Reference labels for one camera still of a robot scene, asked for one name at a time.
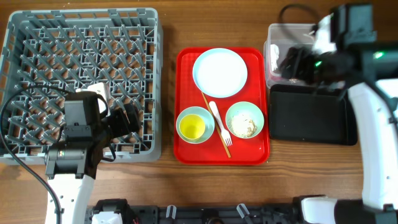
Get white napkin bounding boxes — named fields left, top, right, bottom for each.
left=270, top=44, right=279, bottom=72

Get yellow plastic cup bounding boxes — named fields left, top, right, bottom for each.
left=179, top=114, right=206, bottom=140

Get green bowl with rice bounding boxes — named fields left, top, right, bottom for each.
left=225, top=101, right=265, bottom=139

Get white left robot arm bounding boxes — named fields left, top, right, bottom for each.
left=45, top=102, right=141, bottom=223

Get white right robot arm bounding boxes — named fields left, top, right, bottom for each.
left=280, top=42, right=397, bottom=223

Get grey plastic dishwasher rack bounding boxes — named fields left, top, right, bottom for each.
left=1, top=7, right=163, bottom=165

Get clear plastic bin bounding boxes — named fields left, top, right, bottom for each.
left=264, top=24, right=315, bottom=89

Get black tray bin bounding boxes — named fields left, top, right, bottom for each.
left=268, top=84, right=358, bottom=146

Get light blue bowl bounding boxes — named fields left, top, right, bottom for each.
left=175, top=106, right=215, bottom=144

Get light blue plate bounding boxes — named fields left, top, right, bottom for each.
left=192, top=48, right=248, bottom=98

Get white plastic fork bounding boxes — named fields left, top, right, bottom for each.
left=209, top=101, right=233, bottom=146

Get red plastic tray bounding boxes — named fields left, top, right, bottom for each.
left=174, top=47, right=270, bottom=166

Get wooden chopstick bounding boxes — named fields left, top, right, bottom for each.
left=201, top=92, right=231, bottom=158

